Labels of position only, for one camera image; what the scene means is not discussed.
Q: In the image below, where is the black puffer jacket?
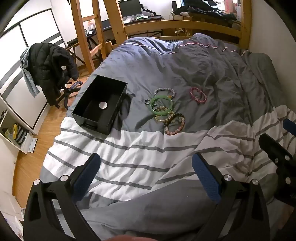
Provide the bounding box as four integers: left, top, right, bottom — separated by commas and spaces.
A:
27, 43, 80, 106

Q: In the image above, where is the gold bead bracelet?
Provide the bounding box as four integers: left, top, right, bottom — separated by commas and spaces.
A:
154, 111, 176, 124

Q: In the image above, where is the pink crystal bead bracelet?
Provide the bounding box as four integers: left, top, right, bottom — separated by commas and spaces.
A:
190, 87, 207, 104

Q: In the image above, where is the black rectangular storage box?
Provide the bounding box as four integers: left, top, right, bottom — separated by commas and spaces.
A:
72, 75, 128, 135

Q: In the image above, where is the white sliding wardrobe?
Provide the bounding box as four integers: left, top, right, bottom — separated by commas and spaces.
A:
0, 8, 67, 135

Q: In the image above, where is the pile of dark clothes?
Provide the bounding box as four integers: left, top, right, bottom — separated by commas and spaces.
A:
173, 0, 241, 22

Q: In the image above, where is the black desk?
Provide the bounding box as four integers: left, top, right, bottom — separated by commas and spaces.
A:
67, 14, 165, 50

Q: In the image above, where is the black computer monitor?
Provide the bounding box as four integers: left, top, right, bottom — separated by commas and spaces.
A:
118, 0, 142, 19

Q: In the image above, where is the pale pink bead bracelet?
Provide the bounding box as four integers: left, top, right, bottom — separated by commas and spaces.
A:
165, 115, 186, 136

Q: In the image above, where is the wooden bed frame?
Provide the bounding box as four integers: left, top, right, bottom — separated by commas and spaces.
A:
70, 0, 252, 73

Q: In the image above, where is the white flat box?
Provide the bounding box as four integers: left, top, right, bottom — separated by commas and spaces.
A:
27, 138, 38, 153

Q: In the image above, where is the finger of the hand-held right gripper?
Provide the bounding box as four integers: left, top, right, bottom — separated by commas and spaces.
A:
282, 119, 296, 139
258, 134, 296, 206

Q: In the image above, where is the grey white bead bracelet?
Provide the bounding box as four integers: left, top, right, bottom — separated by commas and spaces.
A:
154, 87, 176, 99

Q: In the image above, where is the grey white striped duvet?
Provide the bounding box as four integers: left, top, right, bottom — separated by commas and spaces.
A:
39, 32, 296, 241

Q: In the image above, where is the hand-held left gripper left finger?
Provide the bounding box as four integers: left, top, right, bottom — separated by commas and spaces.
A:
23, 152, 101, 241

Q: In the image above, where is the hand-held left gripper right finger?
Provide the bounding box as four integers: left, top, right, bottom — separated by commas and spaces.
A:
192, 152, 270, 241

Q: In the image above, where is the green jade bangle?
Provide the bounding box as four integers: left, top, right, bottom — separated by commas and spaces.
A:
150, 95, 173, 115

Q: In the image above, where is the light blue shirt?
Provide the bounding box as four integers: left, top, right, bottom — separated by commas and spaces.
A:
20, 47, 41, 98

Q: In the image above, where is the black office chair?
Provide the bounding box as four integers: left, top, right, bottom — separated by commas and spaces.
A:
47, 65, 83, 110

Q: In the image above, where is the dark brown bead bracelet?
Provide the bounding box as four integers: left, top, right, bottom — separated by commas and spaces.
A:
164, 113, 184, 127

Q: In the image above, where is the grey bed sheet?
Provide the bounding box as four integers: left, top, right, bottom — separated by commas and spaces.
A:
240, 50, 288, 112

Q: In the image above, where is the white open shelf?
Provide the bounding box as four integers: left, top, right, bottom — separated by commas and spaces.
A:
0, 95, 38, 153

